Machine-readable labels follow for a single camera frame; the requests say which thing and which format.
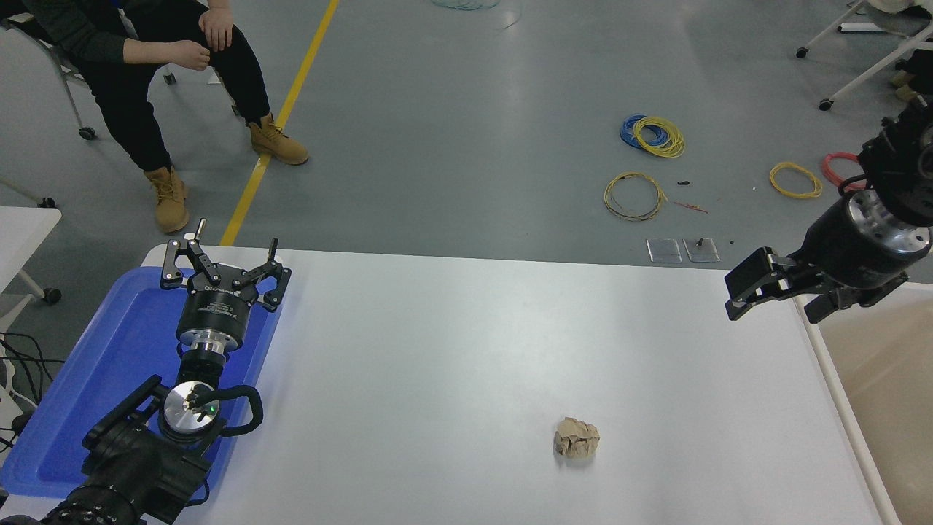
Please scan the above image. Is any person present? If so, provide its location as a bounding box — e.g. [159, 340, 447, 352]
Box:
[0, 0, 311, 234]
[891, 47, 933, 103]

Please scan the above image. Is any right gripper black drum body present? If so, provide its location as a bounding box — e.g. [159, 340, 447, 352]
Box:
[795, 206, 912, 294]

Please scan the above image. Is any grey leg with caster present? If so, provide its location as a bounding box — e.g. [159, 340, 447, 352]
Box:
[0, 179, 57, 210]

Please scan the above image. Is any white side table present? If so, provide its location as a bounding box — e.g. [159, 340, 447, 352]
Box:
[0, 207, 63, 333]

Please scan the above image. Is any person's left hand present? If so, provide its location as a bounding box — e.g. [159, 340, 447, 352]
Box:
[198, 6, 235, 53]

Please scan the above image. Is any yellow and black wire coil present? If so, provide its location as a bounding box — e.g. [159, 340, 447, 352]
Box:
[604, 172, 668, 222]

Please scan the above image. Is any person's left tan boot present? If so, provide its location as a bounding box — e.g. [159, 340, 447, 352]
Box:
[248, 113, 310, 166]

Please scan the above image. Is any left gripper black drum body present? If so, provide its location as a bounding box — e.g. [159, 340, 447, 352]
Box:
[178, 271, 262, 345]

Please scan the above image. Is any white frame with casters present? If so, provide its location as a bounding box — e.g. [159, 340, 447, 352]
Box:
[796, 0, 933, 112]

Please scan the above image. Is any person's right hand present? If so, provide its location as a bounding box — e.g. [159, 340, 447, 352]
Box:
[169, 40, 212, 71]

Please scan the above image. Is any person's right tan boot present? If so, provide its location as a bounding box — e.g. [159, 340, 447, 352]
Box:
[144, 166, 190, 234]

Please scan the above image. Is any person's tan boot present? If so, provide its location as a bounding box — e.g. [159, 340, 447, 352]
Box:
[144, 166, 190, 234]
[248, 113, 310, 166]

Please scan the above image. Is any large pale bin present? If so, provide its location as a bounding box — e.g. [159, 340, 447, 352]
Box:
[795, 283, 933, 525]

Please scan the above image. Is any thick yellow wire coil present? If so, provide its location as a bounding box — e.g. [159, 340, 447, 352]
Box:
[633, 117, 687, 159]

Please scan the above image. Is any blue wire coil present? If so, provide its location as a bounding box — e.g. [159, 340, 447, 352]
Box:
[620, 114, 668, 152]

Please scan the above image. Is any black cable bundle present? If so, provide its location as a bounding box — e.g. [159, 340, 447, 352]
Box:
[0, 332, 55, 451]

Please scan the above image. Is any tan paper ball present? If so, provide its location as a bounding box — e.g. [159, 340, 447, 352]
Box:
[553, 417, 601, 460]

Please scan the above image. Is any white cable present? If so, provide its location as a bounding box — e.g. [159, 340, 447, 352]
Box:
[0, 356, 37, 420]

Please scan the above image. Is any thin yellow wire coil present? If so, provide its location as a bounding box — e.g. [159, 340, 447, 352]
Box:
[770, 161, 824, 200]

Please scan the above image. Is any blue plastic tray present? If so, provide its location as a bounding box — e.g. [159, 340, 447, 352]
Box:
[0, 266, 285, 500]

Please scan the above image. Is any red wire coil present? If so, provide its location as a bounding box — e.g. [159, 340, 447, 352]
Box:
[822, 152, 870, 193]

